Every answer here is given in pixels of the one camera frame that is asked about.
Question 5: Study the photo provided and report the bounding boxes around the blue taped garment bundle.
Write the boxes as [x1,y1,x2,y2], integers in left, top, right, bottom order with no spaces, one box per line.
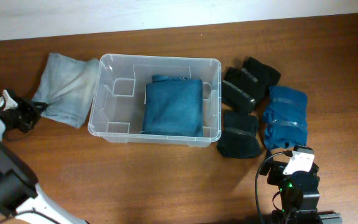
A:
[262,86,308,150]

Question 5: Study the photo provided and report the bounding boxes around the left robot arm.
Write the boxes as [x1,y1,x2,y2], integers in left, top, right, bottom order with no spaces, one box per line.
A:
[0,90,84,223]

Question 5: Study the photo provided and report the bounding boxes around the dark blue jeans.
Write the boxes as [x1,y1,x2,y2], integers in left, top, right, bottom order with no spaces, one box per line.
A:
[141,75,203,137]

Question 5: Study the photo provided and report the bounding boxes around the black garment bundle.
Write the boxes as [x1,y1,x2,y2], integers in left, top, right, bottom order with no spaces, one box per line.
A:
[243,57,281,86]
[217,110,262,159]

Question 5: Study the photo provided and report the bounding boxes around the clear plastic storage container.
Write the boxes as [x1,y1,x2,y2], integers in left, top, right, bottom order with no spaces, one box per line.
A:
[88,54,222,147]

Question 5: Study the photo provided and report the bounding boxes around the black garment bundle upper right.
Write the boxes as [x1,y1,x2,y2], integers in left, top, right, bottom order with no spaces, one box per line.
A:
[243,57,281,86]

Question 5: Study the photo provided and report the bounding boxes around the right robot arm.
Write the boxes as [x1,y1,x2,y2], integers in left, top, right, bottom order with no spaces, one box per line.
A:
[257,159,342,224]

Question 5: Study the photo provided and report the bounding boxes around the black garment bundle taped middle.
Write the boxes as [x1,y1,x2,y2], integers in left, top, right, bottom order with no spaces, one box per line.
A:
[222,67,267,114]

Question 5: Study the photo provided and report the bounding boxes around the black garment bundle lower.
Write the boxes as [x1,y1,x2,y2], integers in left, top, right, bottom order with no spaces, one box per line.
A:
[217,110,262,159]

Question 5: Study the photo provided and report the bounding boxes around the light blue jeans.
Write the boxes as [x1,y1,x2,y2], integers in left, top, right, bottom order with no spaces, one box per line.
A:
[32,53,99,128]

